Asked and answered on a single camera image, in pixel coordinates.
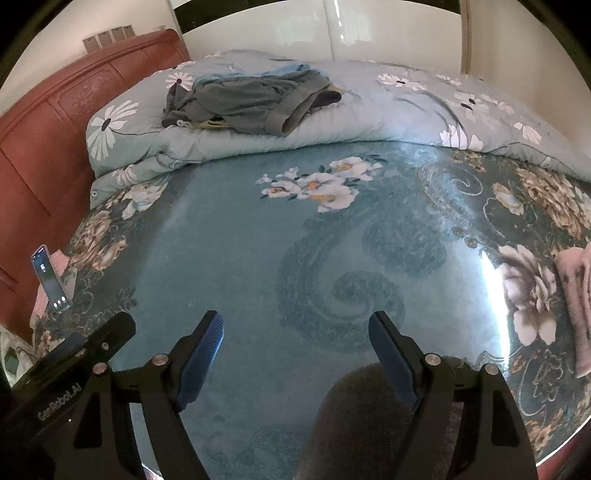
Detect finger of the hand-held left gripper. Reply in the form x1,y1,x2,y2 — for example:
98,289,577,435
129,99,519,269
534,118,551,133
85,311,137,367

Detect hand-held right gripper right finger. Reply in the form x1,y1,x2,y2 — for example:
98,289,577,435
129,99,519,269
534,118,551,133
368,310,540,480

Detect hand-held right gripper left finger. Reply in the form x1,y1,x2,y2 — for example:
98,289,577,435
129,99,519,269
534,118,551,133
53,310,226,480

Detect grey knit sweater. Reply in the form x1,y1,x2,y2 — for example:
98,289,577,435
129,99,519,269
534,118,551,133
302,355,465,480

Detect smartphone in clear case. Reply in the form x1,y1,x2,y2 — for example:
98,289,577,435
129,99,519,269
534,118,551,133
30,244,72,315

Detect teal floral bed sheet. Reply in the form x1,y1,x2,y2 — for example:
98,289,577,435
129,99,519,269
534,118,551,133
28,141,591,480

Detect folded pink garment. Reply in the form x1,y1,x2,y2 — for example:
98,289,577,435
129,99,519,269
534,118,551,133
553,247,591,379

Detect red-brown wooden headboard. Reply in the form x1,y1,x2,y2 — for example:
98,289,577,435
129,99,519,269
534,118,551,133
0,28,192,342

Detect tan garment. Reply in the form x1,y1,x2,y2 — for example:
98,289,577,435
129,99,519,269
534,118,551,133
178,117,232,132

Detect light blue daisy quilt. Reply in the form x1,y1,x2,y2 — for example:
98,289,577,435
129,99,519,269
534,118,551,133
85,48,591,197

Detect grey-green pants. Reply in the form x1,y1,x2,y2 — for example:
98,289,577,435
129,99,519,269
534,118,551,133
161,69,345,137

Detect light blue garment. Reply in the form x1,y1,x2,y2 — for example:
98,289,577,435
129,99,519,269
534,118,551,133
191,62,315,86

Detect white glossy wardrobe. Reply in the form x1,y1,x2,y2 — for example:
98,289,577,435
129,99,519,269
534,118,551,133
171,0,467,75

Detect grey wall vent grille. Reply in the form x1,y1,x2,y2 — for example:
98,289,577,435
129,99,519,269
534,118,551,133
82,25,137,52

